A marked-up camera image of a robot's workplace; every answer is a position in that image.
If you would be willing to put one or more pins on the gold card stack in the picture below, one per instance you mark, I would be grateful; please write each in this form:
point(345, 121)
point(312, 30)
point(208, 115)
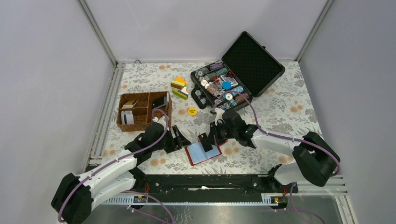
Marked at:
point(129, 104)

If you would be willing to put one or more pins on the blue dealer chip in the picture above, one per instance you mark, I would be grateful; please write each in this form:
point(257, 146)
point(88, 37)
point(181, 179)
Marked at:
point(226, 85)

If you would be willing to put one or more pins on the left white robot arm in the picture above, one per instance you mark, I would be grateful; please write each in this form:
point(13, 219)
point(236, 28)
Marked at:
point(79, 194)

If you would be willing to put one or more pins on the playing card deck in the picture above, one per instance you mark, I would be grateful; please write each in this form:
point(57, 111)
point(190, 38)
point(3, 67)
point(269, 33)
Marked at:
point(232, 80)

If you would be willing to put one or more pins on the black poker chip case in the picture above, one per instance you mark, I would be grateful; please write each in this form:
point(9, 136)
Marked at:
point(253, 67)

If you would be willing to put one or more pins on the brown wicker basket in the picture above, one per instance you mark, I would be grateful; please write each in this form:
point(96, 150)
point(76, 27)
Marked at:
point(142, 111)

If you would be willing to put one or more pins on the white card stack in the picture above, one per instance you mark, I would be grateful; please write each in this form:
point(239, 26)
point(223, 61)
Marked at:
point(127, 117)

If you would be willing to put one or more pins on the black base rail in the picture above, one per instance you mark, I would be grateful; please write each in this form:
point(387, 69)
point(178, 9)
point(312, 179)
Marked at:
point(211, 188)

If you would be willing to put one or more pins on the red card holder wallet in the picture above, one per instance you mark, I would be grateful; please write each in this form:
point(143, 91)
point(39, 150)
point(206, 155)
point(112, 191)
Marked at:
point(196, 153)

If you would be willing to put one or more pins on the orange brown toy block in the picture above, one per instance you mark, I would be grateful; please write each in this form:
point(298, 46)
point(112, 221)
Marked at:
point(179, 83)

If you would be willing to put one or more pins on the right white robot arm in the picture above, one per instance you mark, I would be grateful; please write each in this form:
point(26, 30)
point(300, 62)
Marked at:
point(314, 159)

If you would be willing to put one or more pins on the floral tablecloth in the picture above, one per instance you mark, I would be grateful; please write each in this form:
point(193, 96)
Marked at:
point(285, 107)

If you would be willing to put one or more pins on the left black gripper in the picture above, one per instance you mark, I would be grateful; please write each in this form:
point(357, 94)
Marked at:
point(177, 143)

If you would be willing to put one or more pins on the yellow big blind button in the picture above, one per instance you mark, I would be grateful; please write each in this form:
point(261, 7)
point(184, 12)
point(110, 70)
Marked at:
point(192, 111)

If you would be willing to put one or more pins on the black VIP card stack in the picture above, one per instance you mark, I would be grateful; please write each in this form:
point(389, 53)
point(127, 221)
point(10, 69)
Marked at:
point(161, 102)

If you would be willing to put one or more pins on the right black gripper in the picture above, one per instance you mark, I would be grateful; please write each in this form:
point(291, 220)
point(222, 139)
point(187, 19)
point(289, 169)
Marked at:
point(214, 133)

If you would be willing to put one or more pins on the green purple toy block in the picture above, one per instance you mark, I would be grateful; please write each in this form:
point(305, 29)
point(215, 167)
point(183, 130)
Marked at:
point(182, 93)

